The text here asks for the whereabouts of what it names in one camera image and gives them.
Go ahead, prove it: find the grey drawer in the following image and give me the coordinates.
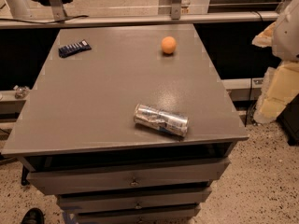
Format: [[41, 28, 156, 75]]
[[27, 158, 230, 195], [76, 204, 200, 224], [58, 186, 211, 214]]

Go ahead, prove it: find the metal upright bracket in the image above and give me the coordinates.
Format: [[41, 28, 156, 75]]
[[49, 0, 67, 21], [171, 0, 181, 20]]

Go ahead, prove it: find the grey metal rail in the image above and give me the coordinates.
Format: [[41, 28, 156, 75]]
[[0, 11, 278, 29]]

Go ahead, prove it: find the black shoe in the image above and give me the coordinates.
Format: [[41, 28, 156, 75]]
[[21, 208, 44, 224]]

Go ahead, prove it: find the orange fruit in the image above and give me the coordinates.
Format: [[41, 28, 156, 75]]
[[161, 36, 177, 54]]

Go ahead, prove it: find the blue rxbar blueberry wrapper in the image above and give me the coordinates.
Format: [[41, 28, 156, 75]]
[[58, 40, 92, 58]]

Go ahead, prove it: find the white pipe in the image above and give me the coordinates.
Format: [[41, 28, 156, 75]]
[[5, 0, 32, 19]]

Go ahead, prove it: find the black cable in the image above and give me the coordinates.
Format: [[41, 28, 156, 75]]
[[0, 14, 90, 25]]

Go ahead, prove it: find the top grey drawer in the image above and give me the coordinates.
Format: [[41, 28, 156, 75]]
[[27, 158, 230, 195]]

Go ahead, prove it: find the metal upright bracket centre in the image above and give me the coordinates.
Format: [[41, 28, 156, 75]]
[[171, 0, 181, 20]]

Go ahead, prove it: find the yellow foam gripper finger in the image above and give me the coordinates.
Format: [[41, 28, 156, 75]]
[[252, 22, 276, 48], [253, 61, 299, 124]]

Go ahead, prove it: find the middle grey drawer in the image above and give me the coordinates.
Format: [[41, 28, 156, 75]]
[[58, 186, 211, 214]]

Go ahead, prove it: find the bottom grey drawer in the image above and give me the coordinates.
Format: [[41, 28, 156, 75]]
[[76, 204, 200, 224]]

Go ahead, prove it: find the small shiny crumpled object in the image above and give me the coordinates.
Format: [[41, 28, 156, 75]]
[[13, 85, 30, 99]]

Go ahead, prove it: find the crushed silver can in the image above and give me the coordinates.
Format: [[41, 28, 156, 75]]
[[134, 104, 189, 137]]

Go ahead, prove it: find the grey drawer cabinet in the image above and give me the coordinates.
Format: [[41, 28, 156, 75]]
[[1, 23, 249, 224]]

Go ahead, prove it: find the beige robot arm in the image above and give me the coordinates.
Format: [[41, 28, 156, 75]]
[[252, 0, 299, 123]]

